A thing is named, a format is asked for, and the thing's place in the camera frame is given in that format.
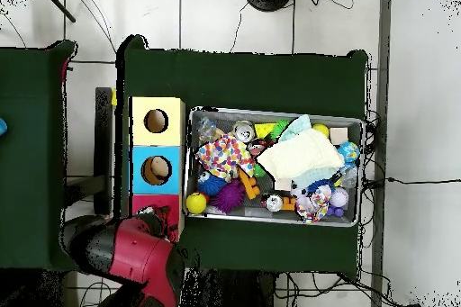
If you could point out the black rod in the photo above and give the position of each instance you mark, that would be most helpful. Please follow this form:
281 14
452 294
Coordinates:
57 3

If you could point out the blue globe ball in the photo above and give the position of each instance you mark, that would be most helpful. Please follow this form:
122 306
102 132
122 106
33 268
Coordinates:
349 151

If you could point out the cream yellow cloth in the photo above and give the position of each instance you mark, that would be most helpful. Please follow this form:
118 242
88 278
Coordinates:
302 152

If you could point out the white baseball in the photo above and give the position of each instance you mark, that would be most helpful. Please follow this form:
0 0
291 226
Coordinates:
338 197

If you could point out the clear shallow mesh bin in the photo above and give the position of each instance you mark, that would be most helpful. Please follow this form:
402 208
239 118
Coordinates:
189 177

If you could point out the pale wooden block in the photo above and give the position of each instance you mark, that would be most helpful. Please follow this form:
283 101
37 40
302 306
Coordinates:
338 135

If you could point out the blue spiky ball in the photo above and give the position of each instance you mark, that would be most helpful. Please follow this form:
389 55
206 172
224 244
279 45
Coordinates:
211 184

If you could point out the wooden box with three holes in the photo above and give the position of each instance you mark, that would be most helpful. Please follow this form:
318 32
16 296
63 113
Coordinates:
169 170

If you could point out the yellow smiley ball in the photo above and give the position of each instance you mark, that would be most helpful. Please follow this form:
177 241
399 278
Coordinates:
196 203

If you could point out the crushed silver can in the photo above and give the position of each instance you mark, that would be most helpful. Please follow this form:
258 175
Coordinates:
244 132

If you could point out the purple spiky ball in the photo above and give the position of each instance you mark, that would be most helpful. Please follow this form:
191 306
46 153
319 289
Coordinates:
230 197

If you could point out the blue round object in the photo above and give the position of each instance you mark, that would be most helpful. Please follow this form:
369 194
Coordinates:
2 127

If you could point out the plain yellow ball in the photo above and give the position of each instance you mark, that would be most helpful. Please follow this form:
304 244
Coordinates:
321 130

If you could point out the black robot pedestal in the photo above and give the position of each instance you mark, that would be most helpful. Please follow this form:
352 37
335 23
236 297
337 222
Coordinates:
238 292

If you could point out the side table with green cloth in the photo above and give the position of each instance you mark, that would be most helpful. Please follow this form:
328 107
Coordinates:
32 170

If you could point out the polka dot colourful cloth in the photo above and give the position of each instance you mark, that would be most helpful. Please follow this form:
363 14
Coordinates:
313 205
225 154

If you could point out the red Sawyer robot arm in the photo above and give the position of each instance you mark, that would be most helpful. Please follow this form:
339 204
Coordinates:
133 256

